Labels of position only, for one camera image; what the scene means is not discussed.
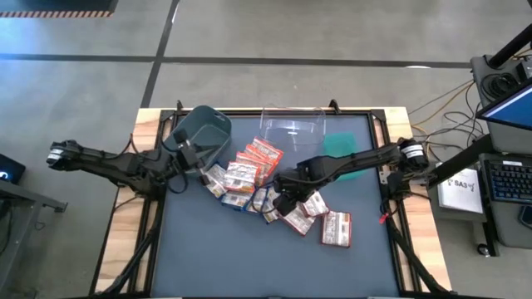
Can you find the green translucent plastic bin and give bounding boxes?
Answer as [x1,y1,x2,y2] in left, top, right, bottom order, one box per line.
[322,131,367,182]

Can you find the dark grey plastic bin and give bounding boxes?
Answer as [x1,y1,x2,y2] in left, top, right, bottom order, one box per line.
[162,104,233,178]

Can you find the computer monitor blue screen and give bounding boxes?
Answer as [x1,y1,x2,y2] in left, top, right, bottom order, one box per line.
[475,78,532,132]

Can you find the blue-black camera cable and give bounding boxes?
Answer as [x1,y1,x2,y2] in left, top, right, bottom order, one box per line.
[243,182,278,215]
[165,174,190,196]

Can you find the white SA3 sign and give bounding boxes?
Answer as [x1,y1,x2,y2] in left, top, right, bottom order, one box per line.
[438,165,485,215]

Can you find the black metal table frame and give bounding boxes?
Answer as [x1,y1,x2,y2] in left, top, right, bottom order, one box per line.
[89,98,454,299]

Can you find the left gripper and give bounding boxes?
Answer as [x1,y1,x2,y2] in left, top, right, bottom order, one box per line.
[172,127,211,187]

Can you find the black cart beam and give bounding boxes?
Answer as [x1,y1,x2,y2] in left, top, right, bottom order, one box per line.
[427,133,495,188]

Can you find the black monitor pole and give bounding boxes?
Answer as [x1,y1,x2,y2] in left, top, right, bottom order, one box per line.
[488,24,532,70]

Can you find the blue-grey table mat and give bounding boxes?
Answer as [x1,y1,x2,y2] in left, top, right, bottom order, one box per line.
[151,114,401,298]

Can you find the blue Maruchan ramen pack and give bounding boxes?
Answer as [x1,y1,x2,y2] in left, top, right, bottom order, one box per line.
[262,187,284,224]
[248,187,270,213]
[201,163,229,199]
[219,190,253,212]

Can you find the dark computer mouse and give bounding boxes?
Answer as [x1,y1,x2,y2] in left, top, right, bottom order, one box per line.
[518,204,532,230]

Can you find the black device with light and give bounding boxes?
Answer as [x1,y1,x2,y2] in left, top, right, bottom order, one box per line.
[0,152,27,186]

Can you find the black floor cable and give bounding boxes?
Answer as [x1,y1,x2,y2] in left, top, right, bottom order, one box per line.
[415,81,490,149]

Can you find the grey side desk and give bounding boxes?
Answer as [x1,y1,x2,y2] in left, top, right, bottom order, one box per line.
[0,178,70,292]

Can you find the yellow floor cable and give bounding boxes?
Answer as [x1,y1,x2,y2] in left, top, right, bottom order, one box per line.
[409,81,477,138]

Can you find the grey workstation cart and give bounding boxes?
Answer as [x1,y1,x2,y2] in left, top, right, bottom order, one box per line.
[469,53,532,250]

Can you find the backlit black keyboard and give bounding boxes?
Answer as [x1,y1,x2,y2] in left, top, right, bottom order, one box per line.
[484,159,532,205]

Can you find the clear plastic bin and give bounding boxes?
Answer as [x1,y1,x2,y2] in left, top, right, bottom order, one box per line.
[259,105,328,153]

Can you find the coiled black cable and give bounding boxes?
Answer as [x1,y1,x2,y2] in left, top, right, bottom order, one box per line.
[480,72,520,99]

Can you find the black hazard-striped cart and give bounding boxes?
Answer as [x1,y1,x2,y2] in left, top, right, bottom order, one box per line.
[0,0,121,19]

